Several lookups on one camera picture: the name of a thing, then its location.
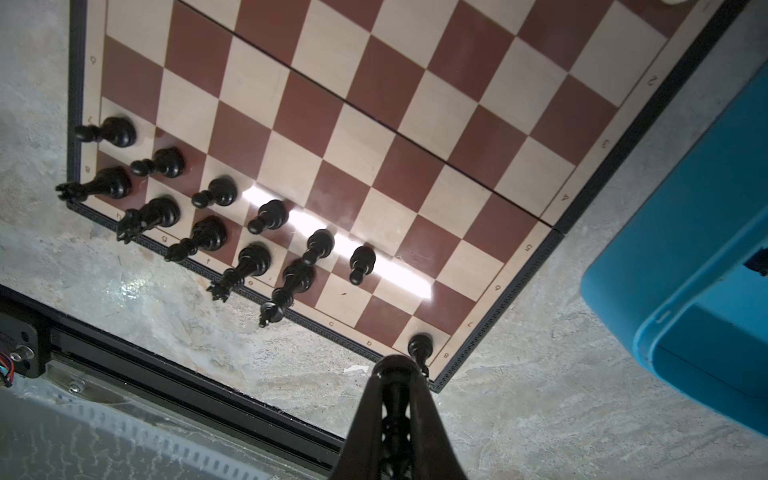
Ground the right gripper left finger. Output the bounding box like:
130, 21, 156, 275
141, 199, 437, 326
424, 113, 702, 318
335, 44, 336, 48
329, 355, 395, 480

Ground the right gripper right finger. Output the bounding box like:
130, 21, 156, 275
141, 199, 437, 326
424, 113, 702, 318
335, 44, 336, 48
392, 356, 466, 479

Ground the black piece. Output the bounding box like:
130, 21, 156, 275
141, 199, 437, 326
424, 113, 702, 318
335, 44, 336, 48
381, 383, 412, 479

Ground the folding chess board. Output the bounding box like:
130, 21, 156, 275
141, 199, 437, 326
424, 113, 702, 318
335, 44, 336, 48
60, 1, 743, 391

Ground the blue plastic tray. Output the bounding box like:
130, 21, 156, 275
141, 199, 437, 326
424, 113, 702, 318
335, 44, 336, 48
581, 70, 767, 433

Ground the white slotted cable duct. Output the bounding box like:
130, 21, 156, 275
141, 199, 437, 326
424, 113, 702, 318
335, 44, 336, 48
35, 392, 271, 480

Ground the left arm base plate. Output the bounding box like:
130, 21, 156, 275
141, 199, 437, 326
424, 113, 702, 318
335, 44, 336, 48
1, 310, 50, 387

